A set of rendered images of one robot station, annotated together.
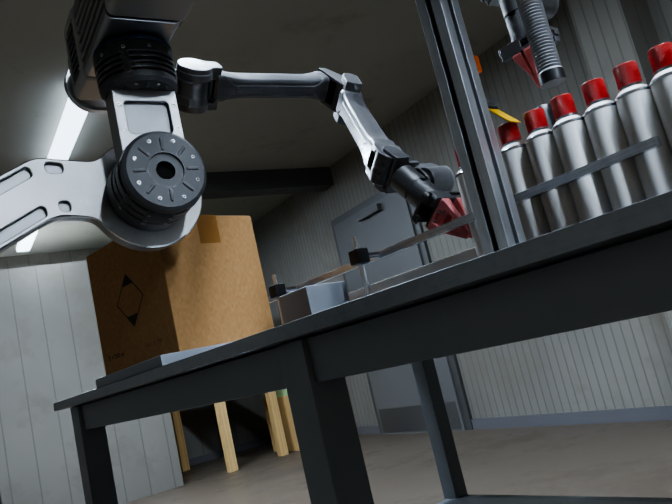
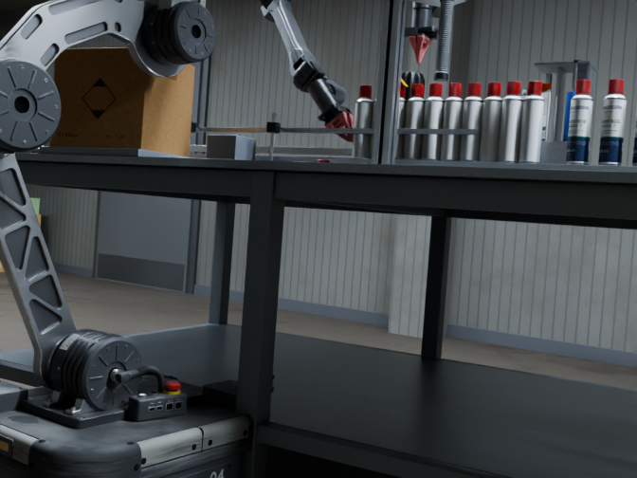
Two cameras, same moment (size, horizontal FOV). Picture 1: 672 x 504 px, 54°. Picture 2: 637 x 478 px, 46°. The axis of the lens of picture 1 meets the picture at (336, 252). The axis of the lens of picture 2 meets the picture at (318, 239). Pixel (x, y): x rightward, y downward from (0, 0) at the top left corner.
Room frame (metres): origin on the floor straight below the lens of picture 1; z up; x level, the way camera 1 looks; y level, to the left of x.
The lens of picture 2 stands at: (-0.78, 0.59, 0.71)
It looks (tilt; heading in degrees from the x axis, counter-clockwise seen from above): 2 degrees down; 339
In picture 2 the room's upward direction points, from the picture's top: 4 degrees clockwise
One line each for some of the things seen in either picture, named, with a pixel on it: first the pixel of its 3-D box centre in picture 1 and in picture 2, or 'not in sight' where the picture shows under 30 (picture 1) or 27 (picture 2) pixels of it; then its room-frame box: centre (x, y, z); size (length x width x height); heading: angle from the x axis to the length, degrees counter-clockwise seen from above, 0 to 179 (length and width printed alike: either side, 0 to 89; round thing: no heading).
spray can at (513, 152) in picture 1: (523, 182); (396, 122); (1.06, -0.33, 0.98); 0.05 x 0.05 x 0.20
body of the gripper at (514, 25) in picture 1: (524, 31); (421, 22); (1.21, -0.46, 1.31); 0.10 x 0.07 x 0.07; 40
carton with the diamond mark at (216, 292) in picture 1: (178, 295); (123, 105); (1.41, 0.35, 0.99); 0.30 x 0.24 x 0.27; 48
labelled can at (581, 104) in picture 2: not in sight; (580, 123); (0.70, -0.64, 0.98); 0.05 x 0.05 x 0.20
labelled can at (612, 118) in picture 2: not in sight; (612, 123); (0.64, -0.69, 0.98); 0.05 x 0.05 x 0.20
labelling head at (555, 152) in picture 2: not in sight; (561, 117); (0.81, -0.67, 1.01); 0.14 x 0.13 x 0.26; 40
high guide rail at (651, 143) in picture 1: (393, 249); (295, 130); (1.27, -0.11, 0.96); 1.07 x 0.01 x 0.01; 40
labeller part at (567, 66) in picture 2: not in sight; (565, 66); (0.81, -0.67, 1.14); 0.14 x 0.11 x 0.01; 40
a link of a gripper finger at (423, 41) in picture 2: (530, 67); (415, 46); (1.22, -0.45, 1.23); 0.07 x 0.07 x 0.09; 40
